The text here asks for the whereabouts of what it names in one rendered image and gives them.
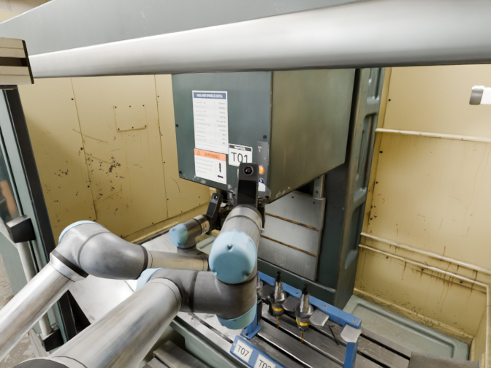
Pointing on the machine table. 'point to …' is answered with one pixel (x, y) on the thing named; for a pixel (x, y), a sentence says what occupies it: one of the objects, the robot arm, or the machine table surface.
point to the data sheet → (210, 120)
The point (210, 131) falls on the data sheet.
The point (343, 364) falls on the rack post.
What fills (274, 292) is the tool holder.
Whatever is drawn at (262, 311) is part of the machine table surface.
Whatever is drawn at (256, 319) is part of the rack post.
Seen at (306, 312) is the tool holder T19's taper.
